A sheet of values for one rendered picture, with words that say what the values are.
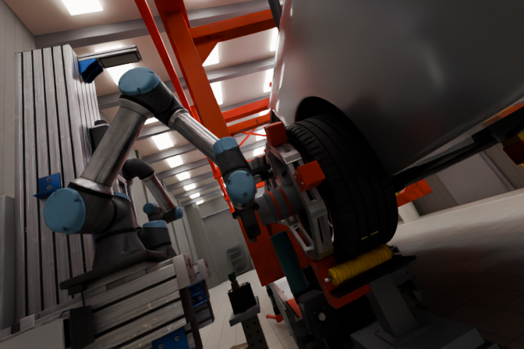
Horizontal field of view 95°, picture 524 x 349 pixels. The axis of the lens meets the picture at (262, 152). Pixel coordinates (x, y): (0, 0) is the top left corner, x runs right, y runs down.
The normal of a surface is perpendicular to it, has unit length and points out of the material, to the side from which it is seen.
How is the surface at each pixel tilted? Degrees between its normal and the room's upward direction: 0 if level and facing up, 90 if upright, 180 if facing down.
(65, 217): 95
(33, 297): 90
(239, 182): 90
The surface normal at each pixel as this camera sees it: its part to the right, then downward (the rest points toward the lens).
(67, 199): -0.18, -0.22
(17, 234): 0.10, -0.43
